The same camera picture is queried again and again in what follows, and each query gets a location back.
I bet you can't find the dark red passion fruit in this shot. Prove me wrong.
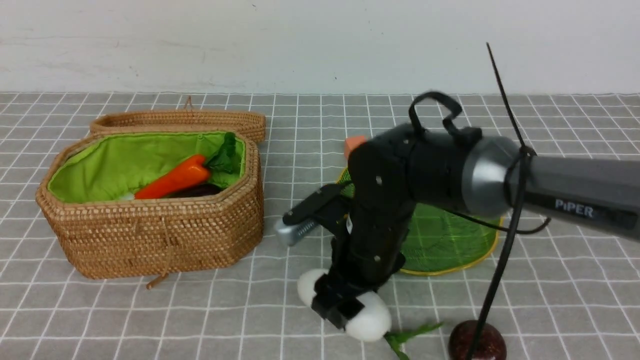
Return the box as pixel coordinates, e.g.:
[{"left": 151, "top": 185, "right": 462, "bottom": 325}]
[{"left": 447, "top": 320, "right": 508, "bottom": 360}]

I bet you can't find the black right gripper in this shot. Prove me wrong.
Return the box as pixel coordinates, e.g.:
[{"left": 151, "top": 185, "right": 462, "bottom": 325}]
[{"left": 311, "top": 200, "right": 416, "bottom": 331}]

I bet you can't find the orange carrot with green leaves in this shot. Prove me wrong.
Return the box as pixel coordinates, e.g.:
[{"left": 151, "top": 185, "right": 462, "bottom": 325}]
[{"left": 132, "top": 132, "right": 237, "bottom": 199}]

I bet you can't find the purple eggplant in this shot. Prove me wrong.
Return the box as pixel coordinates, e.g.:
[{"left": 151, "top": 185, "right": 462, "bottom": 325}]
[{"left": 166, "top": 182, "right": 223, "bottom": 199}]

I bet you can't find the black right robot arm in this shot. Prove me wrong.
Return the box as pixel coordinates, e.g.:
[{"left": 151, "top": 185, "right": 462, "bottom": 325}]
[{"left": 298, "top": 124, "right": 639, "bottom": 330}]

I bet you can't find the woven wicker basket lid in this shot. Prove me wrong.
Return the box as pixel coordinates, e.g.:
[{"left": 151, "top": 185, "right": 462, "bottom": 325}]
[{"left": 89, "top": 96, "right": 266, "bottom": 143}]

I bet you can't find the white radish with green leaves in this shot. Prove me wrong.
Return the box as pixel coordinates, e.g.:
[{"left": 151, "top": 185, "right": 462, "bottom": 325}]
[{"left": 296, "top": 268, "right": 445, "bottom": 360}]

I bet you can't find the small orange cube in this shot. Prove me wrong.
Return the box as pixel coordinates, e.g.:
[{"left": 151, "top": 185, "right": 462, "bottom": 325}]
[{"left": 343, "top": 136, "right": 368, "bottom": 160}]

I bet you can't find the green glass leaf plate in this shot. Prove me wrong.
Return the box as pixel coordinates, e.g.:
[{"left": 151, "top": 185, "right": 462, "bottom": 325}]
[{"left": 336, "top": 167, "right": 502, "bottom": 277}]

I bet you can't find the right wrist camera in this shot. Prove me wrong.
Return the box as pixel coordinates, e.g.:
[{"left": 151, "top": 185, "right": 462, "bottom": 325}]
[{"left": 274, "top": 181, "right": 352, "bottom": 247}]

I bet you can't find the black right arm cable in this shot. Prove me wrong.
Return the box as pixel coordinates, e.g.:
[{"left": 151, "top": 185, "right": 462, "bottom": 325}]
[{"left": 408, "top": 42, "right": 552, "bottom": 360}]

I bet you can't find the woven wicker basket green lining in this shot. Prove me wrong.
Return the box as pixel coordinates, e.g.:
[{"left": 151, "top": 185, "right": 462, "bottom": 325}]
[{"left": 35, "top": 130, "right": 265, "bottom": 282}]

